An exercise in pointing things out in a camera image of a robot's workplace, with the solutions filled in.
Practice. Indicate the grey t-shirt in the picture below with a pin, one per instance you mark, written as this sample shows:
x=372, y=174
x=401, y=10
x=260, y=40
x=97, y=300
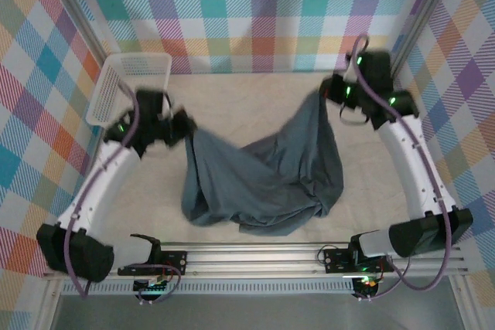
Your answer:
x=270, y=183

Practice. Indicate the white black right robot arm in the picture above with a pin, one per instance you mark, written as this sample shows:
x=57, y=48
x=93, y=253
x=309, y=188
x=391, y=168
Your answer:
x=410, y=160

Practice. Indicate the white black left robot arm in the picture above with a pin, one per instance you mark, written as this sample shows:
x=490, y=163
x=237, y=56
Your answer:
x=104, y=183

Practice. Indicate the white plastic mesh basket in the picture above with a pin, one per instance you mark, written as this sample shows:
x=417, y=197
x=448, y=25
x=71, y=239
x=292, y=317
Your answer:
x=112, y=86

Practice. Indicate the aluminium frame post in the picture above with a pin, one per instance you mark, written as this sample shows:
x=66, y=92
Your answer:
x=425, y=17
x=77, y=9

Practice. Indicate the aluminium side rail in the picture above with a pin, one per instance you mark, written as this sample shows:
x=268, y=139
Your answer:
x=437, y=175

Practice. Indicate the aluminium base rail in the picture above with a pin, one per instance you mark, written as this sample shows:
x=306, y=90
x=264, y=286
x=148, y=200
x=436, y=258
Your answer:
x=251, y=258

